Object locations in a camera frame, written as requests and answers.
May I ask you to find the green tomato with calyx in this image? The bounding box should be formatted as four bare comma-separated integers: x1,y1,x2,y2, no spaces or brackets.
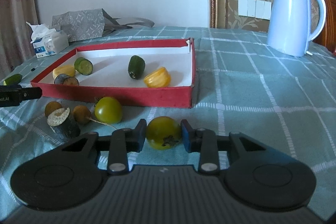
94,97,122,125

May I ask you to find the yellow-green tomato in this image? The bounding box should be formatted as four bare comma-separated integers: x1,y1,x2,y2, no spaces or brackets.
146,116,182,150

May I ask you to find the cut green cucumber piece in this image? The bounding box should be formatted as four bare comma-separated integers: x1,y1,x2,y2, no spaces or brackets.
74,57,93,76

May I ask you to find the green cucumber piece on cloth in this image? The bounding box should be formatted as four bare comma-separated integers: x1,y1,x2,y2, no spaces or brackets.
3,73,23,86

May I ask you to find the small orange round fruit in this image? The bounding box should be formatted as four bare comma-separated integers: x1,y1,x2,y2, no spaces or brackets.
72,105,92,125

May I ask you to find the dark grey block piece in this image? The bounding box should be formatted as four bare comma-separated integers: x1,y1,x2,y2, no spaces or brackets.
54,73,79,86

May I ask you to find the dark peeled vegetable piece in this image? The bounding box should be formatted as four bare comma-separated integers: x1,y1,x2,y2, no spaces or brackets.
47,108,80,142

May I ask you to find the red shallow cardboard box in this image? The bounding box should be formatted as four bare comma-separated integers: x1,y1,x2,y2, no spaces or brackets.
31,38,196,108

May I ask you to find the large yellow fruit chunk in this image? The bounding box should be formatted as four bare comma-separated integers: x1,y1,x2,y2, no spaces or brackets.
52,64,76,79

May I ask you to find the tissue pack with cat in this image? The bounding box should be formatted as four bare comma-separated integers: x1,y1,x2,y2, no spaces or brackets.
26,22,69,58

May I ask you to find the small yellow fruit chunk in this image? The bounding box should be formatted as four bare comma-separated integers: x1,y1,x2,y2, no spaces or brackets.
143,67,171,88

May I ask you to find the dark green cucumber end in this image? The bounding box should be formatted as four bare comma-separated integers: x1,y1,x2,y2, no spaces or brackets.
127,55,146,80

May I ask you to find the beige patterned curtain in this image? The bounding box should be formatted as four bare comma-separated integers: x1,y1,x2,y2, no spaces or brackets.
1,0,38,78

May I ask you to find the grey patterned paper bag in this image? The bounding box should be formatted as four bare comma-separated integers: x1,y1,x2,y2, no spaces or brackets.
52,9,154,42

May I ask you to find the light blue electric kettle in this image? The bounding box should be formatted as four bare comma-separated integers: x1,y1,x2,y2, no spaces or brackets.
267,0,326,57

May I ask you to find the wooden chair back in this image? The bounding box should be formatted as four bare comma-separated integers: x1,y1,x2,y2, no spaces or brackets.
314,0,336,55

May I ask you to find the white wall switch panel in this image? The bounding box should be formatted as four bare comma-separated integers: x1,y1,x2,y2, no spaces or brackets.
238,0,272,20

